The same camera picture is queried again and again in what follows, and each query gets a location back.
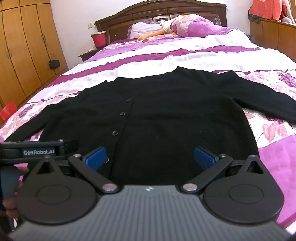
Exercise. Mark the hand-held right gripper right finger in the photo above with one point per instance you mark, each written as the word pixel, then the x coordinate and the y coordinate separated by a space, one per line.
pixel 204 158

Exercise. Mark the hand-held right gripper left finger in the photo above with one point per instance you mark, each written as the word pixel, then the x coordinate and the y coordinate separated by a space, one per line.
pixel 96 157

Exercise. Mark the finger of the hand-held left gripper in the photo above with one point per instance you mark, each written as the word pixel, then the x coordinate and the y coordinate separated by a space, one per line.
pixel 71 146

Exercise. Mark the black button cardigan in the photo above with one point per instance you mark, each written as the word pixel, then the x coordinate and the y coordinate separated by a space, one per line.
pixel 161 115

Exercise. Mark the person's left hand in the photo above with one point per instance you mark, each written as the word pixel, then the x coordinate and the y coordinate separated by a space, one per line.
pixel 10 208

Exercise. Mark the red plastic stool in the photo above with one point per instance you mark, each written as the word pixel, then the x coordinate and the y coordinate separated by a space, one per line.
pixel 8 112

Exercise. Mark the small black bag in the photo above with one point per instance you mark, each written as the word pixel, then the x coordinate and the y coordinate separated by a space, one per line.
pixel 54 64

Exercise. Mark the dark wooden nightstand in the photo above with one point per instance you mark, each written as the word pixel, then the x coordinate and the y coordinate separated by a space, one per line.
pixel 89 54

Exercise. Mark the purple floral bedspread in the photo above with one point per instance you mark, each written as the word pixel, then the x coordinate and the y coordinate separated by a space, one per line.
pixel 185 55

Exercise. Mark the light wooden wardrobe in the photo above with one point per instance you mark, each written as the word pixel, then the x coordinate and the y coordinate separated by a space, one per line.
pixel 27 46

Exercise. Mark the pink plastic bucket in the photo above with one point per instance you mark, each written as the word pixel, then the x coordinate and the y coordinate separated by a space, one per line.
pixel 99 40

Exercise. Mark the dark wooden bed headboard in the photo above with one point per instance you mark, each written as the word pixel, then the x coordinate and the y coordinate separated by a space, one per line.
pixel 120 27

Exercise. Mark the folded purple quilt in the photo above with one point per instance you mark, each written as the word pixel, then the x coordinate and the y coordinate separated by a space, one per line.
pixel 203 27

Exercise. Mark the lavender pillow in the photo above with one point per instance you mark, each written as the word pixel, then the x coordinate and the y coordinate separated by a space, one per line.
pixel 143 29

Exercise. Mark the white plush duck toy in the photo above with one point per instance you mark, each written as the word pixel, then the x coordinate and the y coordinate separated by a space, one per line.
pixel 166 25

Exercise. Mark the light wooden cabinet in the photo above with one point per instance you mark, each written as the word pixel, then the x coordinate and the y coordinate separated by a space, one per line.
pixel 272 34

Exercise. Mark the pink soft item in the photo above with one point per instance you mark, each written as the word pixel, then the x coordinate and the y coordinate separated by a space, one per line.
pixel 288 20

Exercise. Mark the red cloth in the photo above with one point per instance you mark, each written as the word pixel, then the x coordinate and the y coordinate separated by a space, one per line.
pixel 266 9

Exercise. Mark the white wall socket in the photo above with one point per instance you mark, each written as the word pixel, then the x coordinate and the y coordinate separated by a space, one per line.
pixel 90 25

